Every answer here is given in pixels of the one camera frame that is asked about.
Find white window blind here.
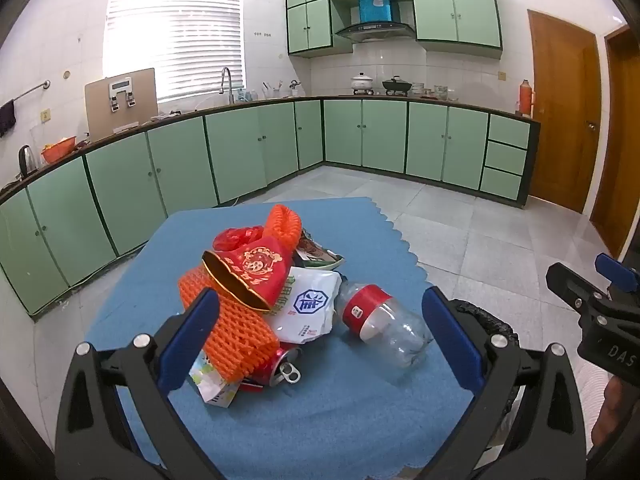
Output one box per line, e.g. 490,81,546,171
102,0,247,103

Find range hood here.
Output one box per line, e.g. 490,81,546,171
334,20,417,43

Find green base cabinets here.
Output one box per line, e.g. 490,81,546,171
0,96,542,317

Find group of glass jars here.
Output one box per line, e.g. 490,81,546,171
415,82,458,101

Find clear plastic bottle red label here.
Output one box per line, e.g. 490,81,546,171
334,280,435,385

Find red gold paper packet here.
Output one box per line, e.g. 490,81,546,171
201,240,296,317

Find orange plastic toy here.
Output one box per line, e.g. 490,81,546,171
262,204,304,256

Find green white wrapper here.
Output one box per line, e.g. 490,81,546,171
189,350,241,408

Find large orange foam fruit net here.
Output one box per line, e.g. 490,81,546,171
178,265,281,383

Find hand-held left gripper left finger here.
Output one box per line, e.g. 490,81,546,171
55,287,221,480

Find red soda can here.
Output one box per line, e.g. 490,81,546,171
240,345,302,391

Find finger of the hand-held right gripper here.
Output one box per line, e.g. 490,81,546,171
595,253,640,293
546,262,608,323

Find orange plastic basin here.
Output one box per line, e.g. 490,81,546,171
41,135,78,163

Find black electric kettle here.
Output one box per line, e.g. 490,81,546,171
18,145,40,177

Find black wok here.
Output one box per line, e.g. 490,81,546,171
382,76,414,96

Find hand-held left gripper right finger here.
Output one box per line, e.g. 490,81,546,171
421,286,587,480

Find red plastic bag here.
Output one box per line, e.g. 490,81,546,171
213,226,266,252

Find red thermos flask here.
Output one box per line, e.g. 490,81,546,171
517,79,535,117

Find wall towel rail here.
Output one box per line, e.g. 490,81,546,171
10,80,52,103

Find wooden door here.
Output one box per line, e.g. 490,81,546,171
527,9,602,215

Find printed cardboard box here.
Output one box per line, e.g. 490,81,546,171
84,67,159,142

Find blue table cloth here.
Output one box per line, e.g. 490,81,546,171
85,196,478,471

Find dark printed snack wrapper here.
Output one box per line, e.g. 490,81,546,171
292,229,347,272

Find bin with black bag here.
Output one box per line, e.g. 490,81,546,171
446,298,523,461

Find dark towel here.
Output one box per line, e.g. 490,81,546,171
0,100,17,138

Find green wall cabinets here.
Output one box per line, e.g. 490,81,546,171
285,0,503,60

